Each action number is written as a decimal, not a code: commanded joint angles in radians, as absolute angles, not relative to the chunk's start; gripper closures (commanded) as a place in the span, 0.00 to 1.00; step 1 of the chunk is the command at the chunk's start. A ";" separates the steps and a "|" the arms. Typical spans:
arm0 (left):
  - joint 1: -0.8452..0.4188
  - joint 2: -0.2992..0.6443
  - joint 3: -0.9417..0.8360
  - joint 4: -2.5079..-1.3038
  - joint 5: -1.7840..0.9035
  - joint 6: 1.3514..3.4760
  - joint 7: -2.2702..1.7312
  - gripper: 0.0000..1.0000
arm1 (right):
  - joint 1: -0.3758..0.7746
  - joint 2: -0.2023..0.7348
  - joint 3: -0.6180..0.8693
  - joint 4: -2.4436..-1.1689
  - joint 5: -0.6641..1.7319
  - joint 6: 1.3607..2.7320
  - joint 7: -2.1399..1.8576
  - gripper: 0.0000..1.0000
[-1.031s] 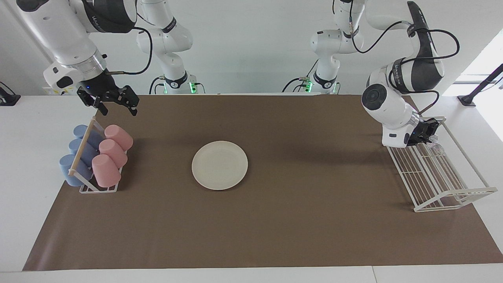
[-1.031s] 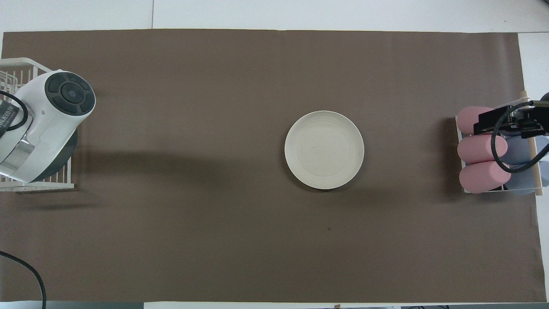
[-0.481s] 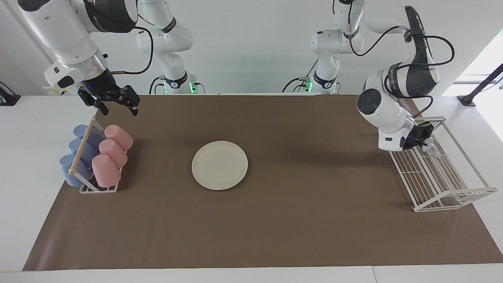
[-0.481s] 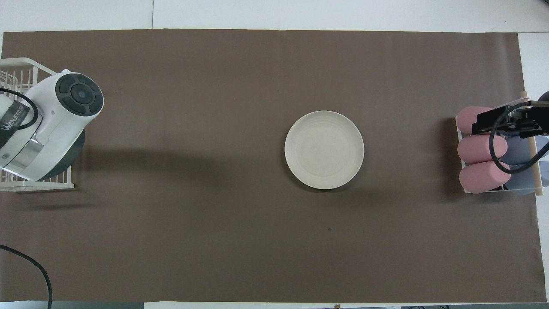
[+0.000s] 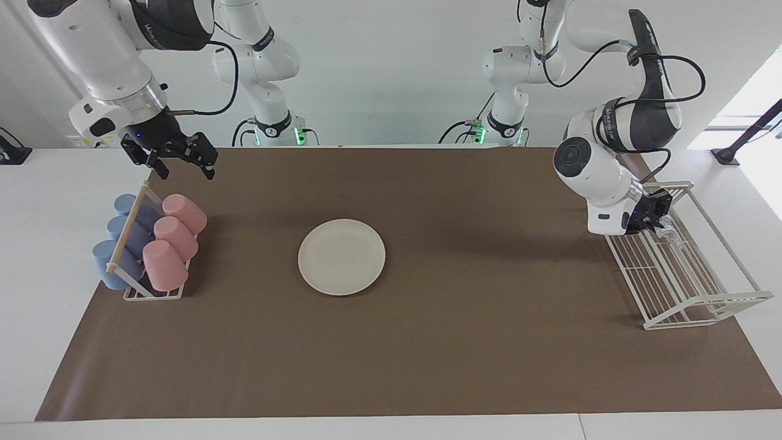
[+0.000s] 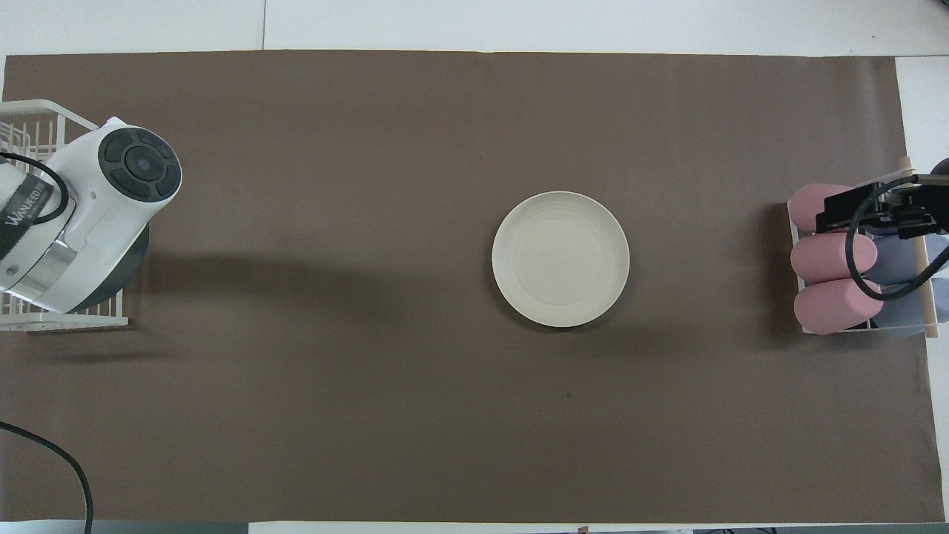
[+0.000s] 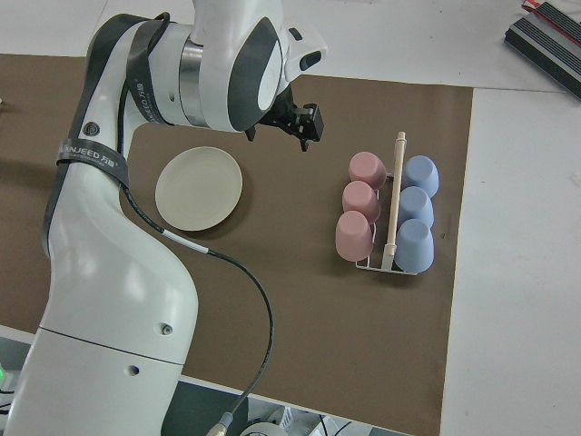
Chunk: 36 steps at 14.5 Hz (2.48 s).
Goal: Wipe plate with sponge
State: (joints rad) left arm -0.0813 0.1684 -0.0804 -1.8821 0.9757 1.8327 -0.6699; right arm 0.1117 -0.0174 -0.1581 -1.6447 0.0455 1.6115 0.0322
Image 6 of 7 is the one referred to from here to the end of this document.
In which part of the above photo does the white wire dish rack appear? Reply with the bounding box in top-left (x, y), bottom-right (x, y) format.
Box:
top-left (0, 99), bottom-right (130, 332)

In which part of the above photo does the pink plastic cup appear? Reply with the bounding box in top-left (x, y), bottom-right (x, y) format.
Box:
top-left (787, 183), bottom-right (876, 235)
top-left (790, 232), bottom-right (879, 284)
top-left (793, 277), bottom-right (884, 335)

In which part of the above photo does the cream round plate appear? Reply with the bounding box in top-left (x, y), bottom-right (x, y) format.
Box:
top-left (492, 191), bottom-right (631, 328)

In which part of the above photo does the brown table mat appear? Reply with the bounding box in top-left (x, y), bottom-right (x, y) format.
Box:
top-left (0, 50), bottom-right (946, 524)

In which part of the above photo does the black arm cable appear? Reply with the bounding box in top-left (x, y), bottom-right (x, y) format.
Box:
top-left (0, 152), bottom-right (94, 534)
top-left (847, 178), bottom-right (949, 301)

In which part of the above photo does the blue plastic cup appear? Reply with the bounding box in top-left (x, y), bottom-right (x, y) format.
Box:
top-left (864, 231), bottom-right (949, 286)
top-left (875, 278), bottom-right (949, 338)

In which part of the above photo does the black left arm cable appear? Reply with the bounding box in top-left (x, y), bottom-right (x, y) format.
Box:
top-left (0, 152), bottom-right (94, 534)

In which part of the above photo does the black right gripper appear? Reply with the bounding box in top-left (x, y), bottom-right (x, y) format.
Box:
top-left (815, 174), bottom-right (949, 241)

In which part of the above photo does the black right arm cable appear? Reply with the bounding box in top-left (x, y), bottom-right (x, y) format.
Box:
top-left (847, 178), bottom-right (949, 301)

